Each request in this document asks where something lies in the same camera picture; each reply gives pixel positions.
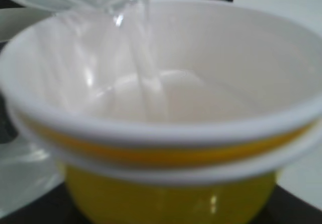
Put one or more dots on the white paper cup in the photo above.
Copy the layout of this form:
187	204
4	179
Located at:
197	74

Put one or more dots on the clear water bottle green label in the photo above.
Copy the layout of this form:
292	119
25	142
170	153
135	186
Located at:
133	18

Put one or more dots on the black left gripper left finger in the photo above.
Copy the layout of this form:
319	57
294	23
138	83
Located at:
55	207

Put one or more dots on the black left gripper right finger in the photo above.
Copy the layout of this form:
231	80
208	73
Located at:
284	208

